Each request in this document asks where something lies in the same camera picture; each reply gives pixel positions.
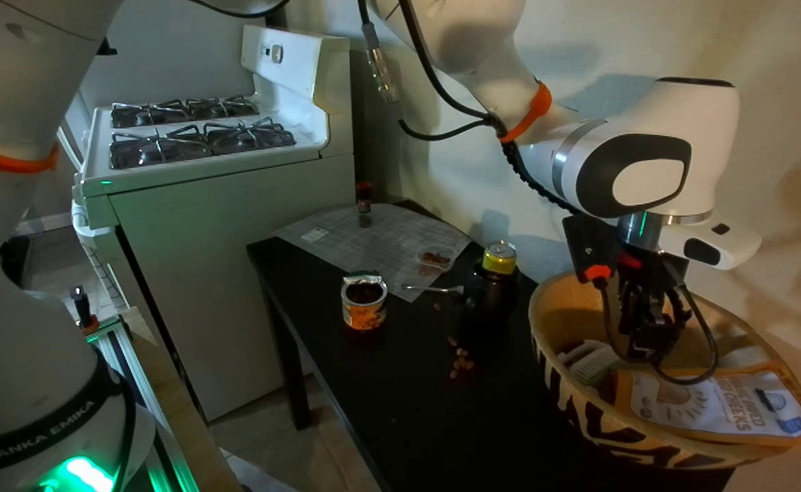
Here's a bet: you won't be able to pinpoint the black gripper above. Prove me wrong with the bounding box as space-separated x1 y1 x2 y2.
598 246 695 362

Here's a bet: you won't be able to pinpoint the zebra patterned wooden bowl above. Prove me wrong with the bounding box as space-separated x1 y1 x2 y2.
524 270 801 473

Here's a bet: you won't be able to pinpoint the orange and white packet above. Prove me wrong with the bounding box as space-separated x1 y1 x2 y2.
615 362 801 446

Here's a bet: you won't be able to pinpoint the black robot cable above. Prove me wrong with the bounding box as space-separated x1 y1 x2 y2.
356 0 596 219

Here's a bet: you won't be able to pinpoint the wooden platform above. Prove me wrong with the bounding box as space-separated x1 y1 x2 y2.
119 308 241 492

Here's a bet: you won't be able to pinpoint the white stove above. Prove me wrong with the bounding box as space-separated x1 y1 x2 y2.
54 25 357 420

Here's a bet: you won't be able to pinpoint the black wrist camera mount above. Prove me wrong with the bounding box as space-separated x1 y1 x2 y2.
559 215 641 283

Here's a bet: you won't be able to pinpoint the small grinder with red cap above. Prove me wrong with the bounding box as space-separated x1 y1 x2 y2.
352 179 378 229

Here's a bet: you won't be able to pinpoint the black table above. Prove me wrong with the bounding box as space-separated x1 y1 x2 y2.
245 198 738 492

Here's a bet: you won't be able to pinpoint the grey woven placemat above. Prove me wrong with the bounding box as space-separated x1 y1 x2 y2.
272 198 476 302

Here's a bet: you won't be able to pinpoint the white and orange mug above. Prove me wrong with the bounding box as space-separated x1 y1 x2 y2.
339 270 391 334

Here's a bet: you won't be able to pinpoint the aluminium robot stand frame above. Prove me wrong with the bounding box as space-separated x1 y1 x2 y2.
81 316 201 492

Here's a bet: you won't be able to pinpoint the metal spoon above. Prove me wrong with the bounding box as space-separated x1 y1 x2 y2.
404 280 468 300

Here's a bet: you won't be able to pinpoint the dark bottle with yellow cap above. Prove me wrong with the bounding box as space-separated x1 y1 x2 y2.
457 238 522 361

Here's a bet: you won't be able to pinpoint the scattered brown nuts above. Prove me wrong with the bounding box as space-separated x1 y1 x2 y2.
442 334 481 384

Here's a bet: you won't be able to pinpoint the black clamp with orange collar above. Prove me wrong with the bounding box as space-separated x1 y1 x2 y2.
69 283 101 334

